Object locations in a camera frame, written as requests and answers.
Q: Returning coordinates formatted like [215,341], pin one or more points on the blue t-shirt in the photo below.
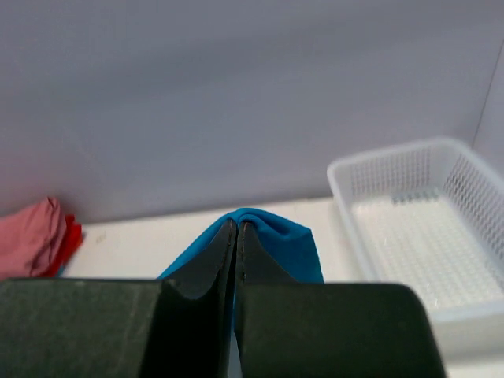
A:
[291,244]

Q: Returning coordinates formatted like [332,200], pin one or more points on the orange folded t-shirt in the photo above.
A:
[70,244]

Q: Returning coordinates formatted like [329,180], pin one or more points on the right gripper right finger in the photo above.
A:
[285,328]

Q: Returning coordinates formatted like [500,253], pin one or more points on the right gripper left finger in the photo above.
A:
[76,328]

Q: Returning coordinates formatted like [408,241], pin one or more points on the white plastic basket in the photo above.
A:
[427,214]

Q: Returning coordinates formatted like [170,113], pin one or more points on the pink folded t-shirt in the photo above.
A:
[31,238]

